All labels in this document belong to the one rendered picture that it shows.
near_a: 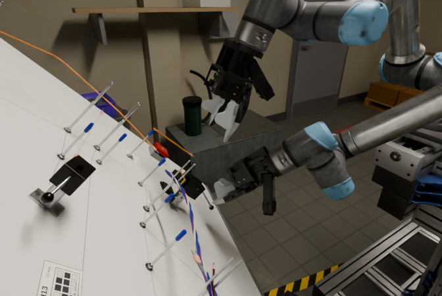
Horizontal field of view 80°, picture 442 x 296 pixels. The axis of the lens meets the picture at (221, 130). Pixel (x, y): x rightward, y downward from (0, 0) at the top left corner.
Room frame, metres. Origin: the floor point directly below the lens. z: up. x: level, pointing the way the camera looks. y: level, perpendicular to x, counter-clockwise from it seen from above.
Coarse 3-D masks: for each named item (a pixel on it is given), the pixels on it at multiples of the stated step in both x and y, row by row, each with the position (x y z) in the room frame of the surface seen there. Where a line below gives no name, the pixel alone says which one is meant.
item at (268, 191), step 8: (264, 176) 0.56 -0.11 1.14; (272, 176) 0.55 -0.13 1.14; (264, 184) 0.55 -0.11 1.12; (272, 184) 0.55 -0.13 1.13; (264, 192) 0.54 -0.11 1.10; (272, 192) 0.54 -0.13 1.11; (264, 200) 0.53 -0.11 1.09; (272, 200) 0.53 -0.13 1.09; (264, 208) 0.53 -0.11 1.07; (272, 208) 0.52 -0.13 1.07
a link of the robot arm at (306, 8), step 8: (304, 8) 0.60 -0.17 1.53; (312, 8) 0.58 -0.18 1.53; (296, 16) 0.59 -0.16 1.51; (304, 16) 0.59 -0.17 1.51; (312, 16) 0.57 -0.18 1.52; (288, 24) 0.60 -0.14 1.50; (296, 24) 0.60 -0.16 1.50; (304, 24) 0.59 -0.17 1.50; (288, 32) 0.62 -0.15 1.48; (296, 32) 0.61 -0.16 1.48; (304, 32) 0.59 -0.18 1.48; (312, 32) 0.57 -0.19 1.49; (296, 40) 0.65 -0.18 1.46; (304, 40) 0.64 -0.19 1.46; (312, 40) 0.64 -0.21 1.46
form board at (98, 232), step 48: (0, 48) 0.65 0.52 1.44; (0, 96) 0.46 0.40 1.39; (48, 96) 0.59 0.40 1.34; (0, 144) 0.34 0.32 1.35; (48, 144) 0.42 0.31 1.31; (96, 144) 0.54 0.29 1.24; (144, 144) 0.78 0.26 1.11; (0, 192) 0.26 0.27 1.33; (96, 192) 0.38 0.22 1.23; (144, 192) 0.50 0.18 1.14; (0, 240) 0.20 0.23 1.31; (48, 240) 0.23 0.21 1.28; (96, 240) 0.28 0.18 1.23; (144, 240) 0.34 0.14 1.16; (192, 240) 0.45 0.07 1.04; (0, 288) 0.16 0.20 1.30; (96, 288) 0.21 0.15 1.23; (144, 288) 0.25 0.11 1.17; (192, 288) 0.30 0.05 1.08; (240, 288) 0.40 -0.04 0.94
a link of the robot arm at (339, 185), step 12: (336, 156) 0.58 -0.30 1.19; (312, 168) 0.54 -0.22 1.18; (324, 168) 0.52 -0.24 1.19; (336, 168) 0.53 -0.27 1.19; (324, 180) 0.52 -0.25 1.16; (336, 180) 0.52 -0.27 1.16; (348, 180) 0.52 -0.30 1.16; (324, 192) 0.53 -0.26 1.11; (336, 192) 0.51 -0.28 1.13; (348, 192) 0.51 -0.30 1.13
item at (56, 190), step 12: (60, 168) 0.28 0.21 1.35; (72, 168) 0.29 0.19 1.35; (84, 168) 0.31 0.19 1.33; (60, 180) 0.28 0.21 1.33; (72, 180) 0.28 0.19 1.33; (84, 180) 0.28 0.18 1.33; (36, 192) 0.29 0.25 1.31; (48, 192) 0.24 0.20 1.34; (60, 192) 0.29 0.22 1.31; (72, 192) 0.28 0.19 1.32; (48, 204) 0.28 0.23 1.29; (60, 204) 0.30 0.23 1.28
